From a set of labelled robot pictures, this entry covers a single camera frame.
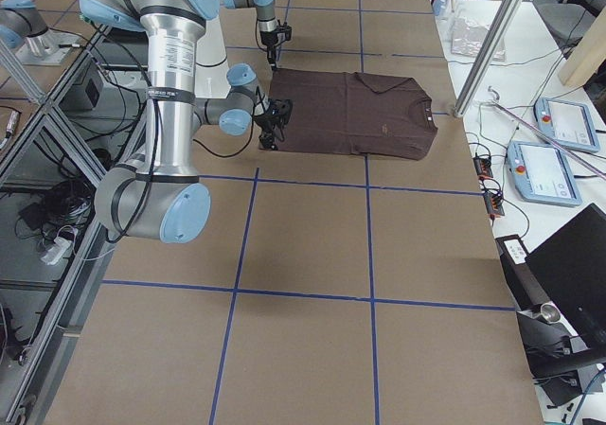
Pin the blue teach pendant far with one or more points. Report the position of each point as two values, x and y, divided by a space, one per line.
570 123

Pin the orange black connector box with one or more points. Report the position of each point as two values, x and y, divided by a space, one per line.
482 167

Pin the blue teach pendant near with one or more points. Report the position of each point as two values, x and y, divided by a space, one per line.
541 174

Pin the dark brown t-shirt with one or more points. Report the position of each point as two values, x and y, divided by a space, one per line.
354 113

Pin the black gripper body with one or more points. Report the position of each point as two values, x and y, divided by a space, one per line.
270 42
267 123

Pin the aluminium frame post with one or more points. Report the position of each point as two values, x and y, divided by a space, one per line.
498 28

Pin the clear plastic bag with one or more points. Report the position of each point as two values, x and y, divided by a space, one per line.
467 37

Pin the black laptop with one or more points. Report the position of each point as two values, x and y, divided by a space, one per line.
570 267

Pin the steel tumbler cup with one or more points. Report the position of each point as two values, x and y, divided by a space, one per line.
549 313

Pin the blue teach pendant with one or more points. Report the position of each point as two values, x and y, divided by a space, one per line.
541 174
570 123

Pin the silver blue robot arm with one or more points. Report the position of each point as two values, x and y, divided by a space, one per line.
156 193
266 19

